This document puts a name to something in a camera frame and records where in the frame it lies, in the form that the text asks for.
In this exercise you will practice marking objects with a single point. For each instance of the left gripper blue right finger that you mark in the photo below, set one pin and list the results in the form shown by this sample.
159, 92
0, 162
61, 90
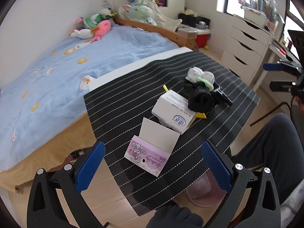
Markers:
216, 164

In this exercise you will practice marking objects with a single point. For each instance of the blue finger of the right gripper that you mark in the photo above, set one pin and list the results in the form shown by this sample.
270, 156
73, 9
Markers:
272, 67
282, 86

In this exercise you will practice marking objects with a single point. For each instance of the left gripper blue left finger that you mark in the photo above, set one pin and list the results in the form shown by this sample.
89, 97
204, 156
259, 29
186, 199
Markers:
86, 169

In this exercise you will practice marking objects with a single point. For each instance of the yellow plastic hair clip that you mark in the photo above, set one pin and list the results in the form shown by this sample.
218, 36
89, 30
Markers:
197, 115

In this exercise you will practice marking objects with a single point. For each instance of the purple cartoon paper box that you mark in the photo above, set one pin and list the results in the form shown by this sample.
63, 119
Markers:
151, 149

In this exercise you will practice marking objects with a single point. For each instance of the black sock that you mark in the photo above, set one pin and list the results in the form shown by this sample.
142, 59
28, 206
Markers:
200, 99

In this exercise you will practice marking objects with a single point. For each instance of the white printed carton box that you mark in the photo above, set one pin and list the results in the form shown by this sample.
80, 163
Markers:
172, 111

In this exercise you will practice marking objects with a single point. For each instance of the pink trash bin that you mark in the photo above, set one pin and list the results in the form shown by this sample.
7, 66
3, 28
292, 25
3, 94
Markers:
205, 192

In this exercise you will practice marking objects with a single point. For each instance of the white drawer cabinet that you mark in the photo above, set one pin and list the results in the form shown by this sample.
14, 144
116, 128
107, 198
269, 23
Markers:
246, 49

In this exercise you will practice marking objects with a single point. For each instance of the black striped table mat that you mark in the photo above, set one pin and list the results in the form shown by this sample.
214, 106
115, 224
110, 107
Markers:
154, 95

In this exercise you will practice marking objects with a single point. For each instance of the red cooler box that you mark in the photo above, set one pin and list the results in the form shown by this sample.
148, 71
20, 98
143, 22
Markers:
202, 37

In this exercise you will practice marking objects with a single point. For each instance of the light blue bed blanket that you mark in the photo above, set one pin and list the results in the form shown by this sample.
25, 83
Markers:
48, 96

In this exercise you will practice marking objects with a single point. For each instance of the white small table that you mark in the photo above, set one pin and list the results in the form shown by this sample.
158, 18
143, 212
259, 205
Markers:
96, 83

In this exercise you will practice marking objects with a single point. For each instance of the large teal unicorn plush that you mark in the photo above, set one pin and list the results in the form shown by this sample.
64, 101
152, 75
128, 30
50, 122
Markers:
140, 13

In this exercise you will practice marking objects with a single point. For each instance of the white seal plush toy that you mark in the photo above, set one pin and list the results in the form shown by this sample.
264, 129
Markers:
82, 34

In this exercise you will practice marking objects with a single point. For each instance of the pink whale plush toy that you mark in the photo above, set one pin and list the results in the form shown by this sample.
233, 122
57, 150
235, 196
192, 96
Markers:
100, 30

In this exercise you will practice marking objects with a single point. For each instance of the green striped plush toy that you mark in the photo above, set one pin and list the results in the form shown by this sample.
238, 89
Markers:
94, 20

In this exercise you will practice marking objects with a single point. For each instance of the wooden bed frame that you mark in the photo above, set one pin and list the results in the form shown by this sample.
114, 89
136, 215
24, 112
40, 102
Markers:
179, 38

